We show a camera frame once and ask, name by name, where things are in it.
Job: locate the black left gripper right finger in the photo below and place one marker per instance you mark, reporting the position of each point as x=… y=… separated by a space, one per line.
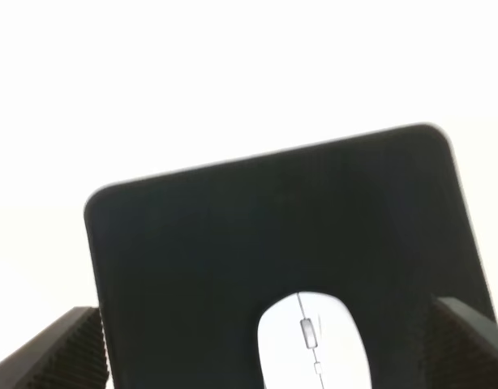
x=460 y=347

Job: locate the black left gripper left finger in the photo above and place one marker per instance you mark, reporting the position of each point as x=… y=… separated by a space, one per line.
x=69 y=353

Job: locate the black mouse pad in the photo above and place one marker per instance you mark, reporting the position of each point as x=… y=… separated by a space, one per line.
x=186 y=263

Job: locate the white computer mouse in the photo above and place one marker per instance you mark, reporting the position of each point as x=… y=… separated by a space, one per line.
x=310 y=340

